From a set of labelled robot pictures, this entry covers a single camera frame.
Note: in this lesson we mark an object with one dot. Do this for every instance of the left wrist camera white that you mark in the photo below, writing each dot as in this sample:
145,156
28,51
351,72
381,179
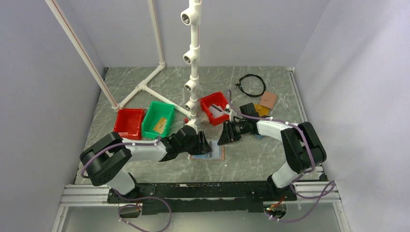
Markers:
191,122

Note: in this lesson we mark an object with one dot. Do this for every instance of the grey striped credit card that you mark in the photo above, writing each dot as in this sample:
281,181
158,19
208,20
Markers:
217,151

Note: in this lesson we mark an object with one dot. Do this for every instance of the white pvc pipe frame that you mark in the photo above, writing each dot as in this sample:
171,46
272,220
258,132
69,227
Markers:
142,86

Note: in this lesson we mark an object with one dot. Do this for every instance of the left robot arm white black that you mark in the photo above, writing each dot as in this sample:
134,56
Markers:
103,162

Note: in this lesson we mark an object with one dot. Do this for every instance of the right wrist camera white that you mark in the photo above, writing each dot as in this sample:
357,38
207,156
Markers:
229,111

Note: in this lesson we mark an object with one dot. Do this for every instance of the blue card holder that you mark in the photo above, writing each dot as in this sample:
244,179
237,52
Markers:
259,137

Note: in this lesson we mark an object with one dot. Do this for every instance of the white pvc fitting post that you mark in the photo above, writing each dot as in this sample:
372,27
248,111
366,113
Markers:
192,17

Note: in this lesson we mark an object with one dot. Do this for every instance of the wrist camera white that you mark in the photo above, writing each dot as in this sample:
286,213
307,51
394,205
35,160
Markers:
191,122
229,111

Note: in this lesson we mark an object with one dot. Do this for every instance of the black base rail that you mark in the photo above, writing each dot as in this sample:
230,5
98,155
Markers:
250,196

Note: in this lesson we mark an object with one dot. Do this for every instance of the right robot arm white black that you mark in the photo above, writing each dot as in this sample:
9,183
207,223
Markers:
302,146

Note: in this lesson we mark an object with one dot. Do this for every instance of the pink card holder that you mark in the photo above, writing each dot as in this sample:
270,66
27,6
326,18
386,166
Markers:
268,99

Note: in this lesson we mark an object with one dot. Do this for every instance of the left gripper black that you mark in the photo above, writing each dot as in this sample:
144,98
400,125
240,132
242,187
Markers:
202,146

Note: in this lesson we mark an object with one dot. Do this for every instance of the orange credit card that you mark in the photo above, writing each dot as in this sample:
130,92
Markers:
160,125

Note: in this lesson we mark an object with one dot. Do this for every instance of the red bin right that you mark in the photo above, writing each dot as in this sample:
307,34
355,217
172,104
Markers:
216,98

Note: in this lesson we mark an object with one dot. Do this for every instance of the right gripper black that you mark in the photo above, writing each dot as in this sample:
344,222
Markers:
228,135

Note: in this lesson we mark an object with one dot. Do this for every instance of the red bin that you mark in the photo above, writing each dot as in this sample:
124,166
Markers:
128,123
216,98

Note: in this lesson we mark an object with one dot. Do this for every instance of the white thin credit card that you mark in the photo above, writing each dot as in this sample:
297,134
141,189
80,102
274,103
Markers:
215,107

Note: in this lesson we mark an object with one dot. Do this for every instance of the red bin left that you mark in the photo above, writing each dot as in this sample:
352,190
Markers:
128,123

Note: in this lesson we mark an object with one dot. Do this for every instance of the green bin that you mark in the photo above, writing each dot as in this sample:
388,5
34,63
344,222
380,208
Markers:
155,112

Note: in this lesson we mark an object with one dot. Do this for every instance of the orange card holder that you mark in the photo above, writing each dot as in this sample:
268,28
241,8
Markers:
262,110

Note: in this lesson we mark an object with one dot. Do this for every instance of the brown card holder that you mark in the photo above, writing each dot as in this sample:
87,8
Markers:
202,156

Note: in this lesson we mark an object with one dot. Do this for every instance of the aluminium frame rail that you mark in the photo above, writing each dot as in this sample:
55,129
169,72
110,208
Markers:
305,191

